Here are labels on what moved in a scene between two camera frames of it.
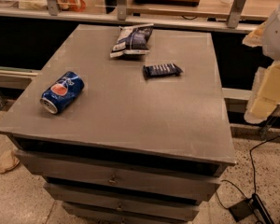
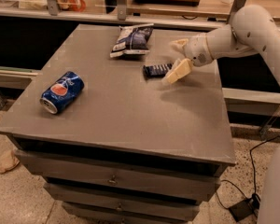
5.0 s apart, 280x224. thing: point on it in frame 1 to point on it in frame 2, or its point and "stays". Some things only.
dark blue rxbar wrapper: x=161 y=70 stays
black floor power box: x=253 y=205 stays
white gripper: x=279 y=35 to x=197 y=50
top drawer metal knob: x=113 y=181 stays
